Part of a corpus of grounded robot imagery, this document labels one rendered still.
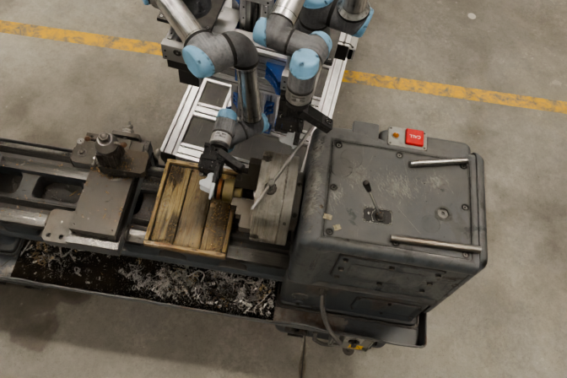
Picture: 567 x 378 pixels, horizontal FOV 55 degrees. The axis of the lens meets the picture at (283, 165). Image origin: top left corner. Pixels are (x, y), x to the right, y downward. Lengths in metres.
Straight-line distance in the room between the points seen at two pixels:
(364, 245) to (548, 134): 2.37
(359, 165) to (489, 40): 2.54
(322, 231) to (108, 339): 1.53
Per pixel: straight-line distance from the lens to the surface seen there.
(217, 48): 1.84
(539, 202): 3.59
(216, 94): 3.23
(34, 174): 2.35
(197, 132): 3.08
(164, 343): 2.88
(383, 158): 1.86
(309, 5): 2.07
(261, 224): 1.79
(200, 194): 2.14
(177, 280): 2.33
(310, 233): 1.69
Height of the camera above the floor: 2.80
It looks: 60 degrees down
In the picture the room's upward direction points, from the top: 10 degrees clockwise
